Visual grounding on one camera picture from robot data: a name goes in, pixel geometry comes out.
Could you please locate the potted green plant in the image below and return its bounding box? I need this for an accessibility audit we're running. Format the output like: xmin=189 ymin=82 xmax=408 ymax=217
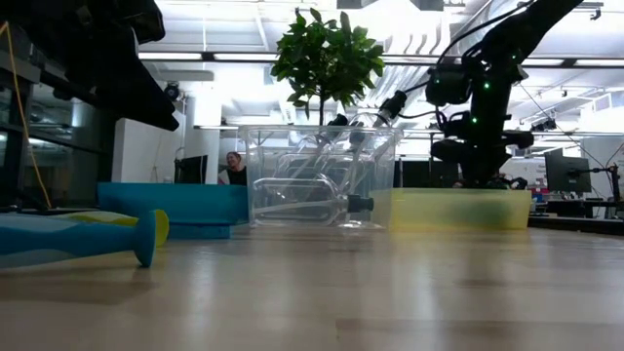
xmin=270 ymin=7 xmax=387 ymax=128

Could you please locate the person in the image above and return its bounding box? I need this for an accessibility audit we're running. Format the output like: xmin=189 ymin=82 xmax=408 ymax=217
xmin=217 ymin=150 xmax=249 ymax=186

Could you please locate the yellow plastic bin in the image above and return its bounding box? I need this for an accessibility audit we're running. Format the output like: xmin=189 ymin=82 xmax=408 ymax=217
xmin=370 ymin=187 xmax=533 ymax=233

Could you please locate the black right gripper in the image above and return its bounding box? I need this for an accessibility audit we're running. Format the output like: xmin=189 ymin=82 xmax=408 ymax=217
xmin=431 ymin=110 xmax=536 ymax=190

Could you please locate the blue toothbrush handle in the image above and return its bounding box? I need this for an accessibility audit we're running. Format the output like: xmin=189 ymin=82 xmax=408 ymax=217
xmin=0 ymin=210 xmax=158 ymax=270

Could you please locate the clear plastic bin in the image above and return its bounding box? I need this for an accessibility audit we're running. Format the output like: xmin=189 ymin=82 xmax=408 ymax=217
xmin=237 ymin=124 xmax=405 ymax=231

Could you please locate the long ceiling light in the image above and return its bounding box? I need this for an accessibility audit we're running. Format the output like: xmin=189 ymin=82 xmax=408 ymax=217
xmin=379 ymin=56 xmax=624 ymax=68
xmin=138 ymin=51 xmax=279 ymax=63

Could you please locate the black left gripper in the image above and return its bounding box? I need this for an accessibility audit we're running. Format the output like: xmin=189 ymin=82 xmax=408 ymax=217
xmin=48 ymin=0 xmax=180 ymax=133

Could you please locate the teal plastic bin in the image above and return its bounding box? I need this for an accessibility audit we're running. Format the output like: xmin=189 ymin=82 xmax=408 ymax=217
xmin=96 ymin=182 xmax=251 ymax=228

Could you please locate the black computer monitor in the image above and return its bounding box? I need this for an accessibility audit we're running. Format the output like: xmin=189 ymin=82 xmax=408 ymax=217
xmin=544 ymin=147 xmax=593 ymax=195
xmin=174 ymin=154 xmax=209 ymax=185
xmin=399 ymin=159 xmax=460 ymax=189

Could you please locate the dark blue sponge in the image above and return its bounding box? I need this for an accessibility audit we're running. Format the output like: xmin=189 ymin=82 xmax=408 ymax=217
xmin=168 ymin=223 xmax=234 ymax=241

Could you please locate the yellow hanging cable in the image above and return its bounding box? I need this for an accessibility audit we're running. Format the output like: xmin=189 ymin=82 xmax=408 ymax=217
xmin=0 ymin=21 xmax=54 ymax=210

